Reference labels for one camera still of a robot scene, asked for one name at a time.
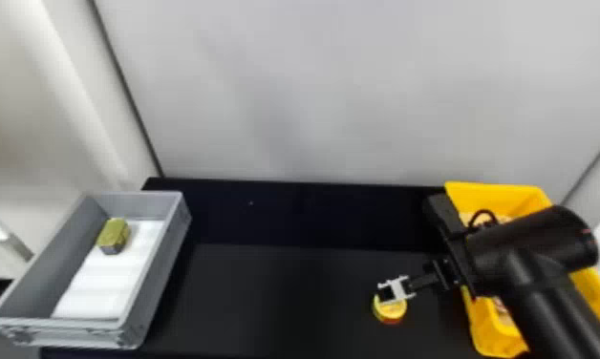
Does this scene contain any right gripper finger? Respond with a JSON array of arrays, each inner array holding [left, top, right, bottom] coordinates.
[[376, 274, 415, 293], [379, 289, 418, 306]]

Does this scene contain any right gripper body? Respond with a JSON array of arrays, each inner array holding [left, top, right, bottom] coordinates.
[[408, 256, 464, 296]]

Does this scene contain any yellow box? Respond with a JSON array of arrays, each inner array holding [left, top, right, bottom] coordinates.
[[442, 180, 600, 359]]

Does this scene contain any yellow green can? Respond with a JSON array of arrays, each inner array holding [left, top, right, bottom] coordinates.
[[96, 217, 132, 256]]

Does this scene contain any white slab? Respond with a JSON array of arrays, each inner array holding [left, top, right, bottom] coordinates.
[[50, 218, 167, 322]]

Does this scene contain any grey crate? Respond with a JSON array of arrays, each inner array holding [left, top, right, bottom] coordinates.
[[0, 190, 193, 350]]

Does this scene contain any black cable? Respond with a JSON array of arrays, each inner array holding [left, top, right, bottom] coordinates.
[[467, 208, 500, 233]]

